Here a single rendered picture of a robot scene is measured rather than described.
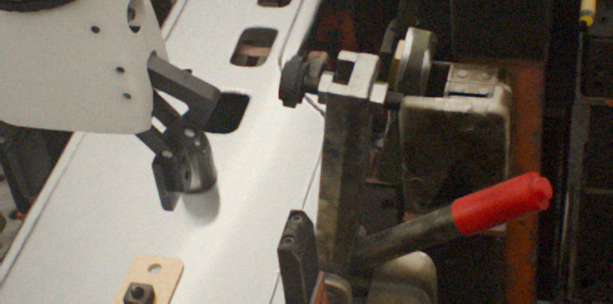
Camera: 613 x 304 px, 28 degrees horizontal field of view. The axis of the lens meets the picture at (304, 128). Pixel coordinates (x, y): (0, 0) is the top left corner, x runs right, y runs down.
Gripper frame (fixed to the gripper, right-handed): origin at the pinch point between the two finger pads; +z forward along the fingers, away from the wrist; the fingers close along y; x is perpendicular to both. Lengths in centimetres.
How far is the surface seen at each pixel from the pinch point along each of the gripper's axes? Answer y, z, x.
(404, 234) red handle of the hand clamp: -18.6, 2.1, 0.2
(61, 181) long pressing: 10.3, 12.0, -11.1
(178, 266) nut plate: -1.5, 11.7, -3.8
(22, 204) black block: 19.4, 22.2, -17.8
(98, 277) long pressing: 3.9, 12.0, -2.2
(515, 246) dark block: -22.8, 26.0, -22.3
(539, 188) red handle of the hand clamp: -26.2, -2.5, 0.2
